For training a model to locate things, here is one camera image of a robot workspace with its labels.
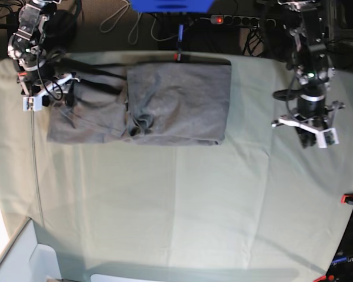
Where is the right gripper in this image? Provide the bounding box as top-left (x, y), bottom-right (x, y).
top-left (8, 32), bottom-right (75, 106)

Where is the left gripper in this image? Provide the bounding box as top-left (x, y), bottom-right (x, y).
top-left (272, 66), bottom-right (335, 148)

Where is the grey t-shirt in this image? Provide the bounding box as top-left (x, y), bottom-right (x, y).
top-left (47, 62), bottom-right (231, 146)

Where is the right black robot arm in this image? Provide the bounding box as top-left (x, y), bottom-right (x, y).
top-left (7, 1), bottom-right (82, 112)

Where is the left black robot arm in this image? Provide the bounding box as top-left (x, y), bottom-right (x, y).
top-left (259, 1), bottom-right (341, 149)

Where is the red black clamp far left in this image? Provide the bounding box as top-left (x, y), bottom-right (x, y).
top-left (13, 60), bottom-right (28, 83)

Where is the black round base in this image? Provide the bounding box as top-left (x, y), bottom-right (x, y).
top-left (43, 9), bottom-right (77, 51)

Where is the red black clamp centre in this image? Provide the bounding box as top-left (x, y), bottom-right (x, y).
top-left (174, 24), bottom-right (184, 62)

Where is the red clamp bottom right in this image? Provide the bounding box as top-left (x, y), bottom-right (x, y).
top-left (313, 274), bottom-right (336, 282)

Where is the black power strip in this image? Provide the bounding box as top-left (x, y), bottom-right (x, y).
top-left (207, 14), bottom-right (261, 29)

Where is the white storage bin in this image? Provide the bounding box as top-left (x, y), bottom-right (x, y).
top-left (0, 217), bottom-right (62, 281)

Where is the grey looped cable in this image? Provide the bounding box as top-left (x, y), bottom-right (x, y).
top-left (99, 0), bottom-right (180, 45)

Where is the blue plastic mount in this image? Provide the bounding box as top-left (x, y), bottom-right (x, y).
top-left (130, 0), bottom-right (214, 13)

